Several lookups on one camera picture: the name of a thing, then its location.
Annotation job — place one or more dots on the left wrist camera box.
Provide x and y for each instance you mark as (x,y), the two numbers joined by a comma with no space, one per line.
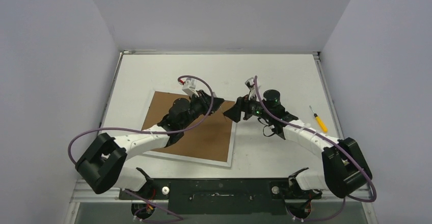
(189,86)

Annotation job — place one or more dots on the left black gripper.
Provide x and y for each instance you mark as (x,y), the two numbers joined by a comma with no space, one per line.
(205,100)

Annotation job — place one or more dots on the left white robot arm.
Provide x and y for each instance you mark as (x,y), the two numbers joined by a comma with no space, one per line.
(102,164)

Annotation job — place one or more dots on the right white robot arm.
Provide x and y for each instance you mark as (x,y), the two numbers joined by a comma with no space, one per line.
(344,167)

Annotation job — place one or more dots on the yellow handled screwdriver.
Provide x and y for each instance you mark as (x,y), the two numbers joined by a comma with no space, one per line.
(319,121)

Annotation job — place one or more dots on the white picture frame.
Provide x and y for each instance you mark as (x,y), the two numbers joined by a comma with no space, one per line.
(210,143)

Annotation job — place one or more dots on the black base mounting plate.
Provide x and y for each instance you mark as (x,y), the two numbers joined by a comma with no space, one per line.
(226,196)

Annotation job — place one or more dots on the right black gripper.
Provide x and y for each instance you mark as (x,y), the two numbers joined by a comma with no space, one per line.
(243,107)

